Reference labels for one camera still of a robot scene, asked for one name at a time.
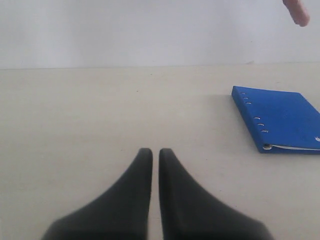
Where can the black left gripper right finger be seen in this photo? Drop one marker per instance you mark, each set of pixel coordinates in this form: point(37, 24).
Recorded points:
point(189, 212)

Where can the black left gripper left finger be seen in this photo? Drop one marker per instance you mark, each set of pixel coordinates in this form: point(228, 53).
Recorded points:
point(120, 213)

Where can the blue ring binder notebook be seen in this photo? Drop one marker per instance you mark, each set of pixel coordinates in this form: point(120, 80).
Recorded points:
point(279, 121)

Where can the person's open bare hand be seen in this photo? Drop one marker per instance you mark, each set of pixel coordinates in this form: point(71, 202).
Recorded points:
point(298, 12)

